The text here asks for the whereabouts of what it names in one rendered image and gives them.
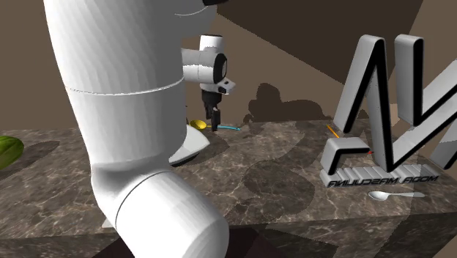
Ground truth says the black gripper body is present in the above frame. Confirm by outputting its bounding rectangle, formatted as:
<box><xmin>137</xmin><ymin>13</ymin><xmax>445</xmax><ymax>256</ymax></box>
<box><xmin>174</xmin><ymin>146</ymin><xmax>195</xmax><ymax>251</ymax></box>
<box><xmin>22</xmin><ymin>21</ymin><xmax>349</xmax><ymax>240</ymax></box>
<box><xmin>201</xmin><ymin>89</ymin><xmax>222</xmax><ymax>110</ymax></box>

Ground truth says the white dish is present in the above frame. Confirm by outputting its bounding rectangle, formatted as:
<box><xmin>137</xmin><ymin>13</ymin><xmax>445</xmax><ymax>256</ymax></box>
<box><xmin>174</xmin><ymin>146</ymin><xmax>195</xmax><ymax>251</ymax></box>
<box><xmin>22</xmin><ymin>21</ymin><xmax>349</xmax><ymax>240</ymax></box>
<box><xmin>168</xmin><ymin>124</ymin><xmax>211</xmax><ymax>168</ymax></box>

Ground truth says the white and black letter sculpture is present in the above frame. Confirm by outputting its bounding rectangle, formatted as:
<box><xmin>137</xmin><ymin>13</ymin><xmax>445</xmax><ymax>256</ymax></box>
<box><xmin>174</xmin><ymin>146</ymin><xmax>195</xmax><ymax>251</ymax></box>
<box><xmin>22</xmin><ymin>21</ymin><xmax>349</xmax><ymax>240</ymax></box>
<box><xmin>319</xmin><ymin>34</ymin><xmax>457</xmax><ymax>189</ymax></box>

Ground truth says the white spoon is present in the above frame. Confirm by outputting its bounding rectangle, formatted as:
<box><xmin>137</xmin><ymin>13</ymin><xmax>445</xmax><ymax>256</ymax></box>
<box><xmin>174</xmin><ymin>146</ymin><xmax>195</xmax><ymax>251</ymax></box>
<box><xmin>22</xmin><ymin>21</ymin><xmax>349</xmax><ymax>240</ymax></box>
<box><xmin>368</xmin><ymin>191</ymin><xmax>426</xmax><ymax>202</ymax></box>

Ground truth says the green leaf-shaped object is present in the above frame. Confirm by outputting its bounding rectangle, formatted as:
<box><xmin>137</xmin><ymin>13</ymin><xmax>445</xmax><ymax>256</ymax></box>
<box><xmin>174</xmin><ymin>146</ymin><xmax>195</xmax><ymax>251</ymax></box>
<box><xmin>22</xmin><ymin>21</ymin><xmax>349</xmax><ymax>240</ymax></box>
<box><xmin>0</xmin><ymin>136</ymin><xmax>25</xmax><ymax>171</ymax></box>

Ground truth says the yellow spoon with teal handle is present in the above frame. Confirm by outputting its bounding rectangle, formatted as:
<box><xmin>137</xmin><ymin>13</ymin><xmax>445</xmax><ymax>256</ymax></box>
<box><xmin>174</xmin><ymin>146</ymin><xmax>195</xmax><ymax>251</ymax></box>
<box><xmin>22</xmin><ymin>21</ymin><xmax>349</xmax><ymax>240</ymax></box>
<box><xmin>189</xmin><ymin>119</ymin><xmax>242</xmax><ymax>132</ymax></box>

